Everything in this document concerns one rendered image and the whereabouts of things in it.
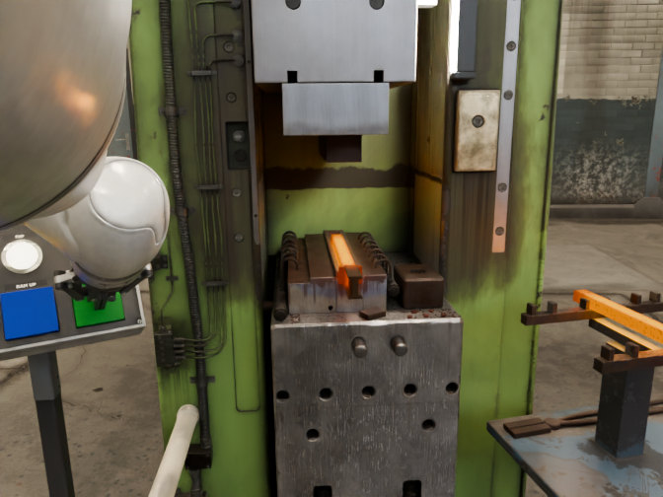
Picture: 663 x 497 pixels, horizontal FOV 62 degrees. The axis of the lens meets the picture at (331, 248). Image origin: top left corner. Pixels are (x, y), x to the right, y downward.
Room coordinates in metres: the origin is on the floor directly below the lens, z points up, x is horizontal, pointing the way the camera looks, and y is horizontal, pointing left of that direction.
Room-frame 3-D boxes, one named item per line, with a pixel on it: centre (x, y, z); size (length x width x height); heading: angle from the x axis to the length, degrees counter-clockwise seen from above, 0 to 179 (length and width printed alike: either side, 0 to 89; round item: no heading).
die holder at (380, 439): (1.28, -0.05, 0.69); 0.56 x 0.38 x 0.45; 4
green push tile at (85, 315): (0.87, 0.39, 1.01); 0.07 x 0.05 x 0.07; 119
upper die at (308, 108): (1.27, 0.00, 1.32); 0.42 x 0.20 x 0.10; 4
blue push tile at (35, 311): (0.82, 0.48, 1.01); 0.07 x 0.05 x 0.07; 119
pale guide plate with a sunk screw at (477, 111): (1.21, -0.32, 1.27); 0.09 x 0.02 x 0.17; 94
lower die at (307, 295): (1.27, 0.00, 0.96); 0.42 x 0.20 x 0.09; 4
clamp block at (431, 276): (1.13, -0.19, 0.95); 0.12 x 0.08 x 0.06; 4
